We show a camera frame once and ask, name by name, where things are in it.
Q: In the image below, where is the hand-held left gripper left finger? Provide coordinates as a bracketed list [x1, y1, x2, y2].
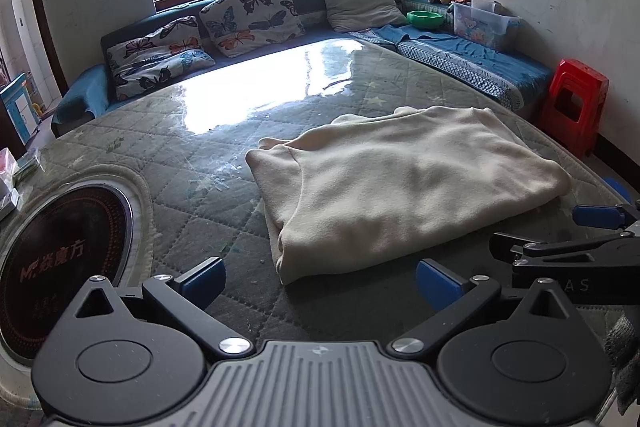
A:
[67, 256, 255, 361]

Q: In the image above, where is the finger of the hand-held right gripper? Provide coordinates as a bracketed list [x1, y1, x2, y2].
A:
[489, 229, 640, 266]
[572, 199, 640, 231]

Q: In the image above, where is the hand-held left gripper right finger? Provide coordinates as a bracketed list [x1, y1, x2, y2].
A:
[416, 256, 577, 361]

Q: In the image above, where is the cream sweatshirt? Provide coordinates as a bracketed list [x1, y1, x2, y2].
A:
[245, 105, 573, 286]

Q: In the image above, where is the person's right hand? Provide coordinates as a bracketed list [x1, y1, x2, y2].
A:
[604, 313, 640, 414]

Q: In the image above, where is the blue object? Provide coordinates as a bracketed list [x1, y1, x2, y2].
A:
[602, 177, 632, 204]

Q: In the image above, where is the red plastic stool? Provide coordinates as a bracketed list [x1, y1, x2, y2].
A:
[537, 58, 610, 158]

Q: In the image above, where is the round black induction cooktop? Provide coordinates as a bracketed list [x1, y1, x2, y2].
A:
[0, 184, 135, 365]

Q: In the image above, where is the white power strip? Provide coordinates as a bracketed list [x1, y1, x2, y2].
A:
[0, 189, 21, 220]

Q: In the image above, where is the clear plastic container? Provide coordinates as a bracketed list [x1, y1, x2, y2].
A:
[15, 148, 43, 180]

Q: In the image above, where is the blue sofa blanket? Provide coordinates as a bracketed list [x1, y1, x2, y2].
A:
[350, 24, 553, 112]

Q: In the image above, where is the blue sofa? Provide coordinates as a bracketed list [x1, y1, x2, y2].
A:
[50, 0, 556, 138]

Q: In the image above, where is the clear plastic storage box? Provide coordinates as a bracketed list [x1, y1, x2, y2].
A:
[447, 0, 521, 52]

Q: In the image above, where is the white and pink tissue box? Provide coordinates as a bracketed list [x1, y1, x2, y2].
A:
[0, 148, 18, 198]

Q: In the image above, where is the long butterfly print pillow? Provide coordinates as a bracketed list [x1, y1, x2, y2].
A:
[105, 16, 217, 102]

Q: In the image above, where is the blue toy cabinet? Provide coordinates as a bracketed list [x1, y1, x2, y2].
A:
[0, 72, 41, 145]

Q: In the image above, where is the green bowl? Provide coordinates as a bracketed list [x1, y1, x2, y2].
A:
[406, 9, 445, 30]

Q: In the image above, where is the square butterfly print pillow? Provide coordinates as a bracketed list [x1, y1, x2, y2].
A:
[199, 0, 306, 58]

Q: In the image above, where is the grey pillow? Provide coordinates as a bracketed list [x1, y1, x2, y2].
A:
[320, 0, 408, 32]

